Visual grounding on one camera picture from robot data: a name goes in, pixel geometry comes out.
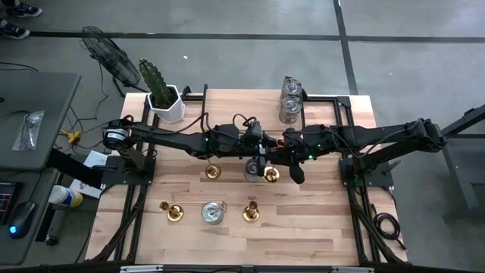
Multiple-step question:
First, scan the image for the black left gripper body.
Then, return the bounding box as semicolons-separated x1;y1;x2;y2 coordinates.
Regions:
242;120;267;177

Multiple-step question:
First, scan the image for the white bracket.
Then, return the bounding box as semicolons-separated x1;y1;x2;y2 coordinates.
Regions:
331;266;374;273
120;265;164;273

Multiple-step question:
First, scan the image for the black floor fan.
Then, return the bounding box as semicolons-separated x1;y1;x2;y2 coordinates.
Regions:
79;25;143;98

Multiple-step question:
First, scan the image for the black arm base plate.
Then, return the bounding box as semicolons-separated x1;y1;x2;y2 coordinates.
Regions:
339;157;395;189
100;155;156;187

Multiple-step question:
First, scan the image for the black computer mouse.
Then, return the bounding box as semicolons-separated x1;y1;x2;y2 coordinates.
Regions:
7;200;37;240

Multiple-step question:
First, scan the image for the clear plastic bag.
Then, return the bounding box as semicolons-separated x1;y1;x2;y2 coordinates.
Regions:
11;109;45;152

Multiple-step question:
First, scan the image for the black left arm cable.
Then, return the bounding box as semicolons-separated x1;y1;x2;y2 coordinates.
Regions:
162;111;213;137

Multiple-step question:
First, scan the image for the keyboard with lit keys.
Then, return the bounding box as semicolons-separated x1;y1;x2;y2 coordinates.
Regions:
0;181;18;224

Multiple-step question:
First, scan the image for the black fan power cable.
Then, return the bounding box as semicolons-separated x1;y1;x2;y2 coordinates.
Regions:
66;62;111;151

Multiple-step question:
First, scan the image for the coiled black cable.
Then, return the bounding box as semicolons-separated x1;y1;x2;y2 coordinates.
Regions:
373;204;407;251

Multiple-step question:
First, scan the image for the person's shoe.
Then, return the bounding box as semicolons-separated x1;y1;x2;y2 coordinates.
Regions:
0;18;31;40
3;2;42;18

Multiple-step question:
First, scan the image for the white paper sheet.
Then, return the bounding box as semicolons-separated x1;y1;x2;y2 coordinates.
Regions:
70;177;103;200
82;150;109;170

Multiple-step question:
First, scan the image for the black metal stand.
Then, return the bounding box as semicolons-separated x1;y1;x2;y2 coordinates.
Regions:
439;104;485;221

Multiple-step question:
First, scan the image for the green cactus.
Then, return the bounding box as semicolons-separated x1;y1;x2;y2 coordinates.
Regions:
138;58;175;109

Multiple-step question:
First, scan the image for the white hexagonal plant pot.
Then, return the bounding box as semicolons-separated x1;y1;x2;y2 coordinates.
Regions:
146;83;186;124

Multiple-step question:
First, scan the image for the grey desk top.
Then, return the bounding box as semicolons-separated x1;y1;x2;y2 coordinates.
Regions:
0;166;61;266
0;70;83;171

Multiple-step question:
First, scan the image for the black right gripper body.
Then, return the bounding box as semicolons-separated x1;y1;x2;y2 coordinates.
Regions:
289;128;310;186

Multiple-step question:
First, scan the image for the wooden shelf black metal frame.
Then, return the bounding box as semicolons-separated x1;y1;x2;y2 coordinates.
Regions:
199;83;307;133

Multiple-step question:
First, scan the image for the yellow power plug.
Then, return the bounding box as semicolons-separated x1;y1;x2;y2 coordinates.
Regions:
60;128;83;145

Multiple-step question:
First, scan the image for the black aluminium table frame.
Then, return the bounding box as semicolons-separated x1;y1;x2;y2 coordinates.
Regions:
86;83;408;266

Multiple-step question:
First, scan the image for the gold candle stick holder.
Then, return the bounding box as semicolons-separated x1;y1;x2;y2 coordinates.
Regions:
158;200;186;223
263;138;286;184
242;199;261;223
205;158;223;180

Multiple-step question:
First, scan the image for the silver tin candle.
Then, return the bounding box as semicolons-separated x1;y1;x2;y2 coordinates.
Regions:
242;158;262;184
200;200;227;226
278;94;304;125
280;75;303;100

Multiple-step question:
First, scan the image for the white wipes canister yellow lid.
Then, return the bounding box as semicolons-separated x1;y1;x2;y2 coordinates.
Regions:
48;184;84;209

